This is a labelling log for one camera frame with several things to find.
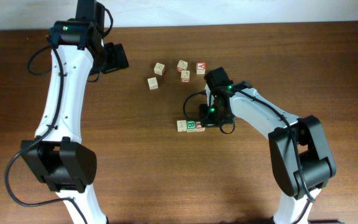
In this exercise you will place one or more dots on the wooden block top centre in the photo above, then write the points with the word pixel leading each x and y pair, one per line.
pixel 182 65

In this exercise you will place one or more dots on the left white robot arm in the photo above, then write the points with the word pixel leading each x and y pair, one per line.
pixel 56 155

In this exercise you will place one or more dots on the red letter Y block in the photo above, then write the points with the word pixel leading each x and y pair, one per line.
pixel 199 127

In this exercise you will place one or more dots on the green letter B block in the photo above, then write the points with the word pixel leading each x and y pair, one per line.
pixel 190 126

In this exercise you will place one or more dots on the wooden block far left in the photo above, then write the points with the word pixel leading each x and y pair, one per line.
pixel 153 83

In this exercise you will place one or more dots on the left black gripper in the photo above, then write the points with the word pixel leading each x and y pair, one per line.
pixel 118 58

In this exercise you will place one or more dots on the wooden block red bottom centre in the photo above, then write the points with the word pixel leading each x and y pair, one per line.
pixel 185 76

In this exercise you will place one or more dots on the plain wooden block letter I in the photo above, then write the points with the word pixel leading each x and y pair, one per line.
pixel 181 125

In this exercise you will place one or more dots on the red letter A block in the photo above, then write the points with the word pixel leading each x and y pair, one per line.
pixel 200 68

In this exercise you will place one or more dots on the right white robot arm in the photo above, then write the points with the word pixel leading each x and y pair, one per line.
pixel 301 159

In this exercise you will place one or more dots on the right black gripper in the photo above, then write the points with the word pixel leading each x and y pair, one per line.
pixel 208 116

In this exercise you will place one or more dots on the wooden block upper left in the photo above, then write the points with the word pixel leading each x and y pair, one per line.
pixel 159 69

